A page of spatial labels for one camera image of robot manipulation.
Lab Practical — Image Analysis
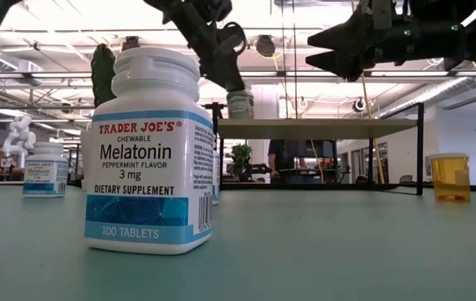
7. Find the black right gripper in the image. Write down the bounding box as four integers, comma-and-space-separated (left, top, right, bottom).
305, 0, 471, 83

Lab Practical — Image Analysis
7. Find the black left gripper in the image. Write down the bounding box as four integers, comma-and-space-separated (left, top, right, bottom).
143, 0, 248, 93

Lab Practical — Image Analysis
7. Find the green-capped bottle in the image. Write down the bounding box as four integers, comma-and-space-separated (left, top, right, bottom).
225, 86, 256, 121

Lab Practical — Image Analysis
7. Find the white melatonin bottle blue label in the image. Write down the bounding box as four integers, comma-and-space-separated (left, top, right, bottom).
84, 46, 216, 256
22, 141, 69, 199
211, 133, 222, 207

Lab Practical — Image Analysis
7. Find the wooden shelf with black legs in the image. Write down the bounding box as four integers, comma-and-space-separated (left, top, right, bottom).
203, 101, 426, 196

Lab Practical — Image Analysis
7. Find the black round ceiling fixture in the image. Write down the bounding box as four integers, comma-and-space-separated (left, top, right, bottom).
255, 35, 276, 59

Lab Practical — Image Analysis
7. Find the green leafy plant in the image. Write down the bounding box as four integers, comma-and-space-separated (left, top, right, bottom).
229, 143, 253, 176

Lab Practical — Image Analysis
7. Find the green cactus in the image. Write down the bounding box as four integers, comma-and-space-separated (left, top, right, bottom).
90, 43, 117, 109

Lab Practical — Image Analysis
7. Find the person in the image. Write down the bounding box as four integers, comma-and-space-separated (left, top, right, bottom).
267, 139, 308, 185

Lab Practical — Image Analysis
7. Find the yellow cable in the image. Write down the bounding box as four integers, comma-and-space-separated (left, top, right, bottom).
361, 73, 386, 185

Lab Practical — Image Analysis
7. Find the silver ventilation duct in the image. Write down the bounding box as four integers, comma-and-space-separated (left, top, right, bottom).
0, 52, 44, 87
377, 49, 476, 118

